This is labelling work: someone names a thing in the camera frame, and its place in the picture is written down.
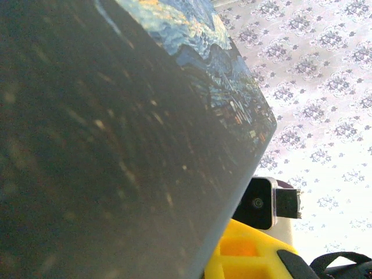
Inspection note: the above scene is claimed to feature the blue starry night tin box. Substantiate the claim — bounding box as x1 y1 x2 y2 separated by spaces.
0 0 278 279

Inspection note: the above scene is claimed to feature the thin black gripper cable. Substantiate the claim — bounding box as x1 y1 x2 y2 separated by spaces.
309 251 372 270

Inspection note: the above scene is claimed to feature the white right camera mount bracket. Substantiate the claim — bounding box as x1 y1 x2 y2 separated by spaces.
270 216 296 251

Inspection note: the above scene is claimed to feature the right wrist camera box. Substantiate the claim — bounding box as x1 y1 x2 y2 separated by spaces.
232 176 279 231

